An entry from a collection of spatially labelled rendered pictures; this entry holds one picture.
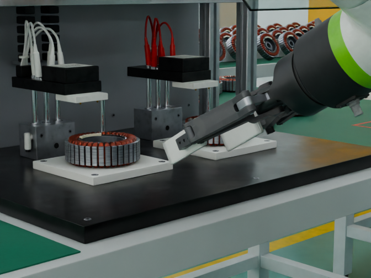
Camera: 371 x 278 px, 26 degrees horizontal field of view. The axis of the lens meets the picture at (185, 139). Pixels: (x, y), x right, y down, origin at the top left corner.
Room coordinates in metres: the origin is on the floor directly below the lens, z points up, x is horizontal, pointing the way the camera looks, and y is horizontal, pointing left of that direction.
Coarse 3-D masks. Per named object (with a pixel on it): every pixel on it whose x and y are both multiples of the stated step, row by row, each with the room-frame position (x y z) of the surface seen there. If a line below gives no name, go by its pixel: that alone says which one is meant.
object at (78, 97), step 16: (64, 64) 1.26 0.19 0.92; (80, 64) 1.26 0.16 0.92; (16, 80) 1.28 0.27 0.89; (32, 80) 1.25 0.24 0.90; (48, 80) 1.22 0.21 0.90; (64, 80) 1.19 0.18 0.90; (80, 80) 1.21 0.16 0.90; (96, 80) 1.23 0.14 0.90; (32, 96) 1.27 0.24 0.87; (48, 96) 1.28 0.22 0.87; (64, 96) 1.20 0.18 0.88; (80, 96) 1.18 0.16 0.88; (96, 96) 1.20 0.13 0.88; (32, 112) 1.27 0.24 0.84; (48, 112) 1.28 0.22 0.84
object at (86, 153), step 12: (96, 132) 1.23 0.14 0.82; (108, 132) 1.22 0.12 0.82; (120, 132) 1.22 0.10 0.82; (72, 144) 1.15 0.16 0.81; (84, 144) 1.13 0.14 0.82; (96, 144) 1.13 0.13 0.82; (108, 144) 1.13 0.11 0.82; (120, 144) 1.14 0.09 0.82; (132, 144) 1.15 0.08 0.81; (72, 156) 1.14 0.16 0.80; (84, 156) 1.13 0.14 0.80; (96, 156) 1.13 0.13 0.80; (108, 156) 1.13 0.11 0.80; (120, 156) 1.13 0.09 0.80; (132, 156) 1.15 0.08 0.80
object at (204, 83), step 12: (168, 60) 1.39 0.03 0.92; (180, 60) 1.36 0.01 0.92; (192, 60) 1.37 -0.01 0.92; (204, 60) 1.39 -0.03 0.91; (132, 72) 1.45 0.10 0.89; (144, 72) 1.43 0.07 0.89; (156, 72) 1.40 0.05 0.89; (168, 72) 1.38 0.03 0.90; (180, 72) 1.36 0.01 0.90; (192, 72) 1.37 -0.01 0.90; (204, 72) 1.39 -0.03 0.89; (156, 84) 1.45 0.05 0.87; (168, 84) 1.46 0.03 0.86; (180, 84) 1.37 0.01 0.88; (192, 84) 1.35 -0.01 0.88; (204, 84) 1.36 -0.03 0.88; (216, 84) 1.38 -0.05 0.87; (156, 96) 1.45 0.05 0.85; (168, 96) 1.46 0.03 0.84
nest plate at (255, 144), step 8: (160, 144) 1.34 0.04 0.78; (248, 144) 1.32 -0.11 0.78; (256, 144) 1.32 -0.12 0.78; (264, 144) 1.32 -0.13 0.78; (272, 144) 1.34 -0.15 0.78; (200, 152) 1.27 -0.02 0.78; (208, 152) 1.25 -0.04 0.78; (216, 152) 1.25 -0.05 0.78; (224, 152) 1.26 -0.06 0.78; (232, 152) 1.27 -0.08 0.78; (240, 152) 1.28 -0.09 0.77; (248, 152) 1.30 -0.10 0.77
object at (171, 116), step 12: (144, 108) 1.44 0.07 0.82; (156, 108) 1.44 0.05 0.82; (168, 108) 1.44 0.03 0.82; (180, 108) 1.46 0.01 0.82; (144, 120) 1.42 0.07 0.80; (156, 120) 1.42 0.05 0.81; (168, 120) 1.44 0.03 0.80; (180, 120) 1.46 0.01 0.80; (144, 132) 1.42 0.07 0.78; (156, 132) 1.42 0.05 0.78; (168, 132) 1.44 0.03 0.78
